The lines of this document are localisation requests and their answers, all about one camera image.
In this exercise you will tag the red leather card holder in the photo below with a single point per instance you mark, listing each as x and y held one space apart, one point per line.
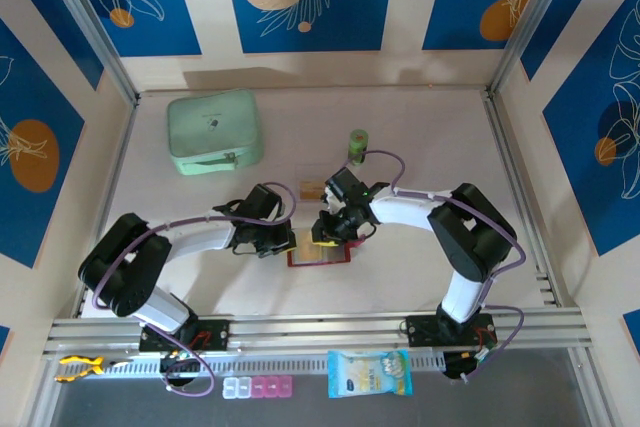
332 256

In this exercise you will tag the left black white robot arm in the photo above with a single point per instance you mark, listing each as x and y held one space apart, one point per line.
125 267

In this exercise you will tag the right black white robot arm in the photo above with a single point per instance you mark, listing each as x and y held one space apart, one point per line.
465 237

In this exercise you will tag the small green bottle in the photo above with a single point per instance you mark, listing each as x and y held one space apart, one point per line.
358 139

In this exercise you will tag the mint green zip pouch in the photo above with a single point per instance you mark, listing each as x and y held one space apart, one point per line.
212 127

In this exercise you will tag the blue wet wipes packet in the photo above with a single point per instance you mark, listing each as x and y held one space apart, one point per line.
370 374

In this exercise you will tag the white pink pill organizer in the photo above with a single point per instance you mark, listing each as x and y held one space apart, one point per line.
257 388

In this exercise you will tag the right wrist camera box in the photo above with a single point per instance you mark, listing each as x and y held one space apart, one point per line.
345 182

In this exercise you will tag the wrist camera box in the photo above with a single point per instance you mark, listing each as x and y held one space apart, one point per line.
262 202
345 182

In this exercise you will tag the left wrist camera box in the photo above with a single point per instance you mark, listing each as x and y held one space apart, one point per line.
262 202

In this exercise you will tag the aluminium mounting rail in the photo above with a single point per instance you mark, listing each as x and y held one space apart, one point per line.
320 332

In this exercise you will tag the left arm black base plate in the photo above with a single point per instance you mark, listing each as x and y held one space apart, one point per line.
215 334

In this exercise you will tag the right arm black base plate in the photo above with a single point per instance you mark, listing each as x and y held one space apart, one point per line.
422 332

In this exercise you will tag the aluminium side rail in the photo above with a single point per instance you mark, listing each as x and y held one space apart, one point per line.
119 157
497 122

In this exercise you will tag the aluminium frame post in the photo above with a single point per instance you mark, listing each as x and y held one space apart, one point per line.
89 22
532 22

